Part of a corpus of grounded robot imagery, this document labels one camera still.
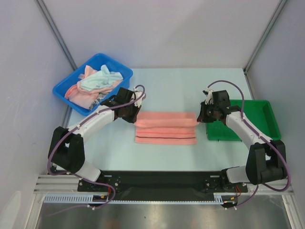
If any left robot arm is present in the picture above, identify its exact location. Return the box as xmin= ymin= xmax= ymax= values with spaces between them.
xmin=47 ymin=85 xmax=146 ymax=191

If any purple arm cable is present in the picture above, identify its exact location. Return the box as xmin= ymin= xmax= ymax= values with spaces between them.
xmin=46 ymin=84 xmax=146 ymax=217
xmin=206 ymin=80 xmax=293 ymax=210

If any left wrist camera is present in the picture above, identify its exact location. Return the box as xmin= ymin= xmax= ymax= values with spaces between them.
xmin=133 ymin=87 xmax=146 ymax=107

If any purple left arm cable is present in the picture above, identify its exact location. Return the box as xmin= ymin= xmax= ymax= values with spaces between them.
xmin=46 ymin=84 xmax=146 ymax=217

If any pink towel in bin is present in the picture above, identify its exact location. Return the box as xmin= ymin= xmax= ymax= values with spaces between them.
xmin=64 ymin=73 xmax=122 ymax=110

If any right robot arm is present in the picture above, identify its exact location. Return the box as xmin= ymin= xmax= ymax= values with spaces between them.
xmin=197 ymin=89 xmax=290 ymax=192

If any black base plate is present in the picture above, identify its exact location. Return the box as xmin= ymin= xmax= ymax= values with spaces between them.
xmin=77 ymin=171 xmax=248 ymax=202

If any pink towel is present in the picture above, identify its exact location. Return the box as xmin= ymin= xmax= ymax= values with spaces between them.
xmin=64 ymin=73 xmax=122 ymax=110
xmin=134 ymin=111 xmax=199 ymax=145

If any blue plastic bin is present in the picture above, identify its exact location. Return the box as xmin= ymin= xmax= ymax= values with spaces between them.
xmin=52 ymin=53 xmax=133 ymax=116

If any aluminium frame rail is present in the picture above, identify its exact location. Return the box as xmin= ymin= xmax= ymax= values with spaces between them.
xmin=33 ymin=175 xmax=294 ymax=195

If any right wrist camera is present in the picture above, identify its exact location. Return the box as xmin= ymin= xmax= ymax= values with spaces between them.
xmin=203 ymin=88 xmax=214 ymax=105

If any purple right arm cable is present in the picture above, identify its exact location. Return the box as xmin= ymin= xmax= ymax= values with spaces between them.
xmin=206 ymin=80 xmax=293 ymax=210

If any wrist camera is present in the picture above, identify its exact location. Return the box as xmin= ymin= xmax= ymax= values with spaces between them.
xmin=203 ymin=88 xmax=214 ymax=105
xmin=133 ymin=87 xmax=146 ymax=107

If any light blue towel in bin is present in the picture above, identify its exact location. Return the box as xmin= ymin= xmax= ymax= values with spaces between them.
xmin=78 ymin=64 xmax=123 ymax=91

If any white slotted cable duct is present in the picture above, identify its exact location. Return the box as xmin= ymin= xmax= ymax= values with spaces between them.
xmin=44 ymin=193 xmax=115 ymax=203

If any green plastic tray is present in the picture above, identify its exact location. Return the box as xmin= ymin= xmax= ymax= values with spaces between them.
xmin=204 ymin=99 xmax=282 ymax=141

